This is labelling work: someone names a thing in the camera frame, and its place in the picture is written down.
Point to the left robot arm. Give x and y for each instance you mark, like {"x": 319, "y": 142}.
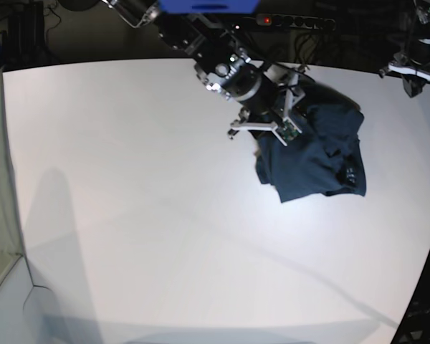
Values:
{"x": 416, "y": 43}

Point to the black power strip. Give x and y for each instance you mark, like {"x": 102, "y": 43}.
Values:
{"x": 286, "y": 21}

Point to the dark blue t-shirt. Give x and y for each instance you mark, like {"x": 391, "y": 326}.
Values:
{"x": 325, "y": 158}

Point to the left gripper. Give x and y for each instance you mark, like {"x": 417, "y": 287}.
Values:
{"x": 414, "y": 75}

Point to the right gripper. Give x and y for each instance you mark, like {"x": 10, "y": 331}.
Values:
{"x": 265, "y": 103}

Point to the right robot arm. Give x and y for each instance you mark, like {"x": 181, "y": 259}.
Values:
{"x": 225, "y": 64}

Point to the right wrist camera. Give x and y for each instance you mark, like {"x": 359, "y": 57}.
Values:
{"x": 287, "y": 132}

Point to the blue box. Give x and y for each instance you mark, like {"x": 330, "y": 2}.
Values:
{"x": 209, "y": 6}

